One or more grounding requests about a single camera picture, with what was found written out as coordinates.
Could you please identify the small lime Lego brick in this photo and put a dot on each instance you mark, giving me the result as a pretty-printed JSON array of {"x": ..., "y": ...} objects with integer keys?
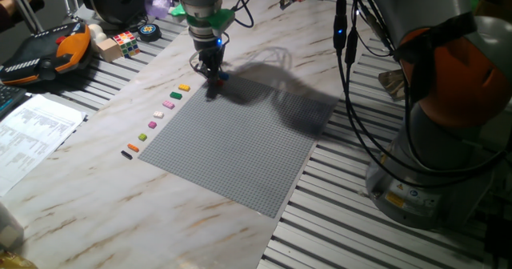
[{"x": 142, "y": 137}]

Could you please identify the small black Lego brick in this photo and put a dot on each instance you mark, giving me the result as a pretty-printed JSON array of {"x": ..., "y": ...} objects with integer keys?
[{"x": 126, "y": 155}]

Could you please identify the translucent purple object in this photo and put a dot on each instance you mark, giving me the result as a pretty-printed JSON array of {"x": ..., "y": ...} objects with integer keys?
[{"x": 158, "y": 6}]

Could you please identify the pink Lego brick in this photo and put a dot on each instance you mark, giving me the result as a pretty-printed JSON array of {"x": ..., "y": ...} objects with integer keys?
[{"x": 169, "y": 105}]

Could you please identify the person's dark sleeved forearm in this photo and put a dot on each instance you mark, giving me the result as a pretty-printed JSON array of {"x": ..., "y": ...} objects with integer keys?
[{"x": 16, "y": 14}]

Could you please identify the shiny metal bracket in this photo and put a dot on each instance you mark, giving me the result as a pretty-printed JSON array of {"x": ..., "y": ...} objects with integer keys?
[{"x": 390, "y": 85}]

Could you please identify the wooden cube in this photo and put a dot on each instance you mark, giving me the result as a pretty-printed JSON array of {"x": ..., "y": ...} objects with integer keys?
[{"x": 109, "y": 50}]

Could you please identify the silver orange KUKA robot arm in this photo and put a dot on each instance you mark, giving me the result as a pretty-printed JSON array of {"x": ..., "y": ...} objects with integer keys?
[{"x": 420, "y": 5}]

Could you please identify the printed paper sheet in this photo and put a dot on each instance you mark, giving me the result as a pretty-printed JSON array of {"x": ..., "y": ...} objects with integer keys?
[{"x": 32, "y": 137}]

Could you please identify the marble pattern table sheet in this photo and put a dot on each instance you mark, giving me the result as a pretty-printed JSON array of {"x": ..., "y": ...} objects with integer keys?
[{"x": 100, "y": 221}]

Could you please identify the blue Lego brick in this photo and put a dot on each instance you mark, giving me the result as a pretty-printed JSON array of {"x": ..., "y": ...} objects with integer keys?
[{"x": 224, "y": 76}]

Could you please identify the Rubik's cube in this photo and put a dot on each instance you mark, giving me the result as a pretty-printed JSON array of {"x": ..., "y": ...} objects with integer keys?
[{"x": 126, "y": 45}]

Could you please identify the black orange teach pendant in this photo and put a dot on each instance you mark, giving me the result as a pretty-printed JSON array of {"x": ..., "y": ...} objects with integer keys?
[{"x": 36, "y": 57}]

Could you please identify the small magenta Lego brick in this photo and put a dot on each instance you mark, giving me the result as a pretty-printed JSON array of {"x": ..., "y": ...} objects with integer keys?
[{"x": 152, "y": 125}]

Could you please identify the black filament spool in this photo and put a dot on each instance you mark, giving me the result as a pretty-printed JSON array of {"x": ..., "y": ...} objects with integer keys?
[{"x": 114, "y": 1}]

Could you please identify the small orange Lego brick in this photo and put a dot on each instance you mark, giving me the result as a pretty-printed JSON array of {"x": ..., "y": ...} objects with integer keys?
[{"x": 133, "y": 147}]

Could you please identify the green Lego brick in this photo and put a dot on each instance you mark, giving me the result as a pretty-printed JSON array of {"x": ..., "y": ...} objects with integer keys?
[{"x": 176, "y": 95}]

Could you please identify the black disc with yellow centre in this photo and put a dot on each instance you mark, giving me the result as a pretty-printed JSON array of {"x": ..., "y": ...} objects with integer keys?
[{"x": 149, "y": 32}]

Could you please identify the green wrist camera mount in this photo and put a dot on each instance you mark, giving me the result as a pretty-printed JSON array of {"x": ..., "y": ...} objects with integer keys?
[{"x": 218, "y": 21}]

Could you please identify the white Lego brick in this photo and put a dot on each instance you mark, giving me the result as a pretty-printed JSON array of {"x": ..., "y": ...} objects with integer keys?
[{"x": 158, "y": 115}]

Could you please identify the grey Lego baseplate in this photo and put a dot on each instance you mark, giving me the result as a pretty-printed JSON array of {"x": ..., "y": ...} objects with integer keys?
[{"x": 224, "y": 161}]

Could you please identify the white round figurine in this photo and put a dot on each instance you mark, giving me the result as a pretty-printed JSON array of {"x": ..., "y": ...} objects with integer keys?
[{"x": 96, "y": 32}]

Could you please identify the yellow Lego brick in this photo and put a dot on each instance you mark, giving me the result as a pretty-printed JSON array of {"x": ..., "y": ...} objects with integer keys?
[{"x": 184, "y": 87}]

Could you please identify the green cloth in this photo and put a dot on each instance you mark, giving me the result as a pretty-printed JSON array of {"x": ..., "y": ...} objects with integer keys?
[{"x": 474, "y": 1}]

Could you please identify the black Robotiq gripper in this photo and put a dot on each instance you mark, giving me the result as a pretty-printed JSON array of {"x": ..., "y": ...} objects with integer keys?
[{"x": 208, "y": 46}]

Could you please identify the gold foil bag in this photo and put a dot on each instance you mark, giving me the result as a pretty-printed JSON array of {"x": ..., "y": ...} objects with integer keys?
[{"x": 14, "y": 261}]

